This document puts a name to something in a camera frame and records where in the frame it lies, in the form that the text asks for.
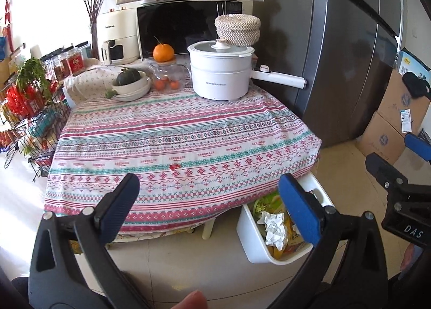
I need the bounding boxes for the white bowl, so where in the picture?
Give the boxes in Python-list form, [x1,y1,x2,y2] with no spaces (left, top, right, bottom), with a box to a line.
[112,71,151,95]

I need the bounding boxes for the white tissue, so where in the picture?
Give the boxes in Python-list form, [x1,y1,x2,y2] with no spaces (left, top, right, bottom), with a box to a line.
[259,212,287,249]

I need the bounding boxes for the white dish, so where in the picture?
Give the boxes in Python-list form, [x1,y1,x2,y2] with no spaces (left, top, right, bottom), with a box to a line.
[114,87,152,102]

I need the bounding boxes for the blue printed box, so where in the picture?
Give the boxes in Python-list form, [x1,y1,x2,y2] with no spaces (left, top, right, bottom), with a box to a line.
[395,48,431,77]

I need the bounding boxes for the red snack jar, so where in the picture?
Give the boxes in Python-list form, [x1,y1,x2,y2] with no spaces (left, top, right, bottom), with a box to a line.
[61,51,85,77]

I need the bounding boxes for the dark grey refrigerator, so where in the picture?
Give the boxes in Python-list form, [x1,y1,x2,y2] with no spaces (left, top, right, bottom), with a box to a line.
[252,0,405,148]

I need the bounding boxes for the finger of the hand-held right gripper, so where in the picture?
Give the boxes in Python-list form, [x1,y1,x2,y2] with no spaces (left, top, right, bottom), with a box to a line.
[365,152,409,192]
[404,133,431,162]

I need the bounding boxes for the black microwave oven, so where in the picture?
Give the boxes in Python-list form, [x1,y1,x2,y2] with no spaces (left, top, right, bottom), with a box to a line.
[136,0,245,60]

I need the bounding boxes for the black wire rack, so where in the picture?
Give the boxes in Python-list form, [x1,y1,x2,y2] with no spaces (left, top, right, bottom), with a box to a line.
[0,44,73,183]

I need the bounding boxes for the white dotted cloth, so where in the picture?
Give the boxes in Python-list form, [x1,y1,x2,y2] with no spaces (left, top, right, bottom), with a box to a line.
[64,66,155,104]

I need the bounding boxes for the cream air fryer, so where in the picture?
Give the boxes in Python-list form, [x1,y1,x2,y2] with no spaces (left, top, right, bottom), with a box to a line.
[94,6,140,65]

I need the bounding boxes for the red hanging decoration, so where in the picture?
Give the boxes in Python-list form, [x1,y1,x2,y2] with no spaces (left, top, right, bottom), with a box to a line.
[3,0,16,53]

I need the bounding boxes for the white electric cooking pot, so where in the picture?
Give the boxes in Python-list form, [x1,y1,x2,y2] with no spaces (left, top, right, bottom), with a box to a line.
[187,39,307,101]

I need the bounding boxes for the green squash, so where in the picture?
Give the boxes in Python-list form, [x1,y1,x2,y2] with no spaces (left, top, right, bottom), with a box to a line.
[116,68,140,86]

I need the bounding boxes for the large orange fruit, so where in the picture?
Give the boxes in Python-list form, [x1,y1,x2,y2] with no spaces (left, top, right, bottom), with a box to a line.
[153,43,175,62]

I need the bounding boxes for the green leafy plant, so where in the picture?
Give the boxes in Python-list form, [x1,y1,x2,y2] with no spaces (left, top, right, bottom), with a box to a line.
[17,58,51,94]

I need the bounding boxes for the white table leg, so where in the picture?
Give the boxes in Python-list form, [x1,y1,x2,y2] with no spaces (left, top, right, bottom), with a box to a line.
[202,218,216,240]

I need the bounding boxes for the person's left hand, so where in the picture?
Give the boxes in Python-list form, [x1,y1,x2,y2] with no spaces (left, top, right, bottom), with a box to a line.
[170,290,208,309]

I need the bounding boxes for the stack of red packets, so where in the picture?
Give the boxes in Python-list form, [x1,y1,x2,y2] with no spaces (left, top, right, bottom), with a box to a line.
[7,83,51,121]

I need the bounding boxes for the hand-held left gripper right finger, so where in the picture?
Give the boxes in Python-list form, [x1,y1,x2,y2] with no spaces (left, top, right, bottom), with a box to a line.
[269,173,389,309]

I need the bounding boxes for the yellow snack packet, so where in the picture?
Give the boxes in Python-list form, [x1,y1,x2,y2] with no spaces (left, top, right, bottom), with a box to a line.
[267,243,288,260]

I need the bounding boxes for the white plastic bin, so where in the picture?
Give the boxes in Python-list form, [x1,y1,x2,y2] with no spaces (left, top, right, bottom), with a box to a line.
[236,172,335,265]

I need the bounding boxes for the glass jar with tomatoes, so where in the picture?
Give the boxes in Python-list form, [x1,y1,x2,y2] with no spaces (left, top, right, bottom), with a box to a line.
[148,60,192,90]

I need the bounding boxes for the patterned striped tablecloth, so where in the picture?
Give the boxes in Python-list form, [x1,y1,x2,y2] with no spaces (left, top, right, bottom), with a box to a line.
[44,85,322,234]

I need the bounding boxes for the black fabric pouch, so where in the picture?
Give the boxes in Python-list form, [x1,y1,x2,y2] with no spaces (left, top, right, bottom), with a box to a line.
[402,71,431,101]

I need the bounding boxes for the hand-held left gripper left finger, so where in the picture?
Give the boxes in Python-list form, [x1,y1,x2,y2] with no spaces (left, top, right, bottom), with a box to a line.
[28,173,152,309]

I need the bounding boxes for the green snack packet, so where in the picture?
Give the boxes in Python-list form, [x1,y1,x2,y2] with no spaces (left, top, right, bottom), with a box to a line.
[252,194,280,218]

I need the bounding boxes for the dried branches bundle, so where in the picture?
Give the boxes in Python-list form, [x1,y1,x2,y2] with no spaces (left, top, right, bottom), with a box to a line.
[77,0,117,58]

